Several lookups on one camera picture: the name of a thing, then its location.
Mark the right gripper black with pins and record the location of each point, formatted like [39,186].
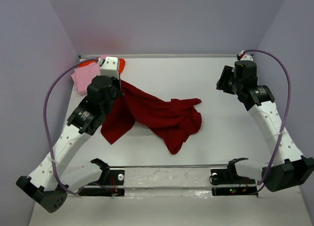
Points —
[222,78]

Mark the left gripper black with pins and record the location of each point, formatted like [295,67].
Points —
[117,89]

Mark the dark red t shirt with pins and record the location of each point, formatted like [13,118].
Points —
[173,121]

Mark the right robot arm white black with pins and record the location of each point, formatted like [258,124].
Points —
[289,167]

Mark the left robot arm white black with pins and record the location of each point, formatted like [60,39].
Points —
[47,185]

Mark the pink folded t shirt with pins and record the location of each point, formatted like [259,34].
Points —
[83,76]

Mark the orange folded t shirt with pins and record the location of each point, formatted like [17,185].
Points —
[121,64]

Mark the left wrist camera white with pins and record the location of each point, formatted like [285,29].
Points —
[109,67]

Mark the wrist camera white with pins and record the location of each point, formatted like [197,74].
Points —
[244,56]
[109,67]

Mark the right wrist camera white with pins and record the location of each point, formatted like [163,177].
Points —
[244,56]

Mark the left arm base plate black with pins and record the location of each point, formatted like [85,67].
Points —
[109,185]

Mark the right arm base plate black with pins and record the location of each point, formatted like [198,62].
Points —
[224,185]

